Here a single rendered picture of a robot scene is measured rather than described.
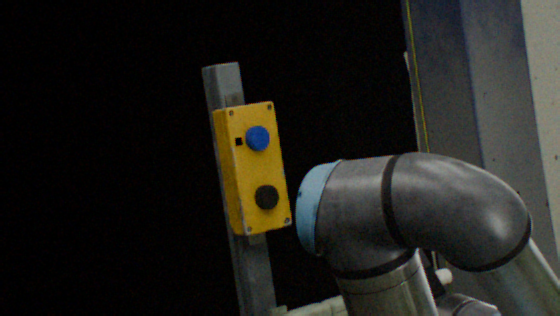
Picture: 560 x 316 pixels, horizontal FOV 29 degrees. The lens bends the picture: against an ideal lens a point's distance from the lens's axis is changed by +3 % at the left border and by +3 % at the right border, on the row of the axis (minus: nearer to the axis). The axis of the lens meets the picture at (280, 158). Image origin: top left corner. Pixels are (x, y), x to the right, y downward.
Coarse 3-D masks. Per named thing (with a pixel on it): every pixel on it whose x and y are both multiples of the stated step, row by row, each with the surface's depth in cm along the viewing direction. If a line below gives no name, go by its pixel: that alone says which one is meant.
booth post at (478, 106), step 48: (432, 0) 231; (480, 0) 228; (432, 48) 233; (480, 48) 227; (432, 96) 235; (480, 96) 227; (528, 96) 235; (432, 144) 237; (480, 144) 226; (528, 144) 234; (528, 192) 234; (480, 288) 233
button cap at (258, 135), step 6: (252, 126) 210; (258, 126) 209; (246, 132) 209; (252, 132) 208; (258, 132) 208; (264, 132) 209; (246, 138) 208; (252, 138) 207; (258, 138) 208; (264, 138) 209; (252, 144) 208; (258, 144) 208; (264, 144) 209; (252, 150) 209; (258, 150) 209
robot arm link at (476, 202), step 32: (416, 160) 125; (448, 160) 125; (416, 192) 122; (448, 192) 122; (480, 192) 123; (512, 192) 126; (416, 224) 123; (448, 224) 122; (480, 224) 122; (512, 224) 124; (448, 256) 126; (480, 256) 124; (512, 256) 125; (512, 288) 132; (544, 288) 134
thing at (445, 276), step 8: (440, 272) 223; (448, 272) 224; (440, 280) 223; (448, 280) 223; (312, 304) 205; (320, 304) 204; (328, 304) 205; (336, 304) 205; (344, 304) 206; (272, 312) 198; (280, 312) 199; (288, 312) 201; (296, 312) 200; (304, 312) 200; (312, 312) 201; (320, 312) 202; (328, 312) 203; (336, 312) 205; (344, 312) 206
